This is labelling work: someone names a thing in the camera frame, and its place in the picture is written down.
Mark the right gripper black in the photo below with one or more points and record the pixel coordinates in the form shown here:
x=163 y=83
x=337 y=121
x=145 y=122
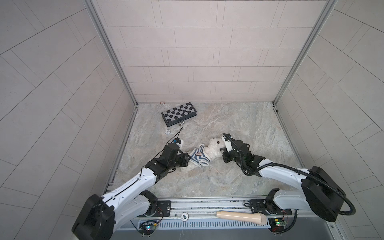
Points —
x=225 y=155

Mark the beige wooden handle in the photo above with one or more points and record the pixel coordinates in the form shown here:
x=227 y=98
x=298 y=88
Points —
x=256 y=218

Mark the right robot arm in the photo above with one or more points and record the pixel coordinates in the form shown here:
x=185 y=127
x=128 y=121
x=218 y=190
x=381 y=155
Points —
x=314 y=189

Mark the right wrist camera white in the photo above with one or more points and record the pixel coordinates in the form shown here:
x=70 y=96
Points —
x=229 y=142

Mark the black white chessboard box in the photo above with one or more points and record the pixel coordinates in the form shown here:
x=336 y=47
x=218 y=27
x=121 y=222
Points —
x=179 y=114

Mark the white teddy bear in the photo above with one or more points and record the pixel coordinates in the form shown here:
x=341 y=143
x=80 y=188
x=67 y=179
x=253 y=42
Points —
x=213 y=150

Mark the right circuit board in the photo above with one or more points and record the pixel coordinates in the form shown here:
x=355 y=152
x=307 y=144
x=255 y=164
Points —
x=277 y=224

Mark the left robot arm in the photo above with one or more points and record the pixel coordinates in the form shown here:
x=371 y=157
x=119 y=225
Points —
x=102 y=215

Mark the left circuit board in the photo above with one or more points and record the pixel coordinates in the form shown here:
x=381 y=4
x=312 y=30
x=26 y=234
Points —
x=147 y=228

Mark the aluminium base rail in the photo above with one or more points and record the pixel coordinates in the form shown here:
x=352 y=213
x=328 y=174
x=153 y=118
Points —
x=185 y=209

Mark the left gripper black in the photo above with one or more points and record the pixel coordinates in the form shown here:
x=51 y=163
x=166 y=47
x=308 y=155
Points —
x=184 y=161

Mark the circuit board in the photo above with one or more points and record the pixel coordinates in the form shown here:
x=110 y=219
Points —
x=147 y=228
x=277 y=224

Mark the blue white striped sweater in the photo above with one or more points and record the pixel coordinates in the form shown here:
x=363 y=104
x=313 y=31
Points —
x=199 y=157

